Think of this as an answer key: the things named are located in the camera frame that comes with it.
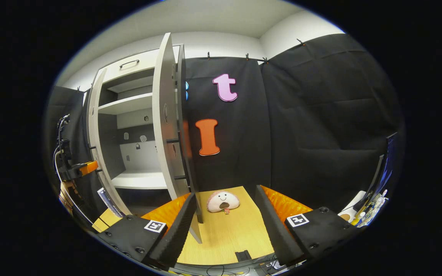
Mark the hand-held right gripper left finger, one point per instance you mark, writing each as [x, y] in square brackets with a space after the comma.
[171, 237]

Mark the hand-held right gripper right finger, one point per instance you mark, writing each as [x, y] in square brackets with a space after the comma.
[276, 230]

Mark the beige cabinet door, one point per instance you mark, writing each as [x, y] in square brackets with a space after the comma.
[93, 122]
[165, 115]

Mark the beige double-door shoe cabinet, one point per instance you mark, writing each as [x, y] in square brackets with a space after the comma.
[136, 103]

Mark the white side table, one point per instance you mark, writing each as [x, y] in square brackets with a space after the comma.
[353, 209]

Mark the cluster of small bottles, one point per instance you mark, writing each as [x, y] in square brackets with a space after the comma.
[374, 207]

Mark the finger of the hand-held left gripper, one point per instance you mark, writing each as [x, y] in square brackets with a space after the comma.
[88, 168]

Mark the black monitor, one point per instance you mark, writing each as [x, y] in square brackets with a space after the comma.
[388, 168]

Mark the pink white plush toy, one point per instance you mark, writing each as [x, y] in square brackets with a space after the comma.
[221, 201]

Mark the beige cabinet drawer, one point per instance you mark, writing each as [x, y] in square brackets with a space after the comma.
[144, 65]

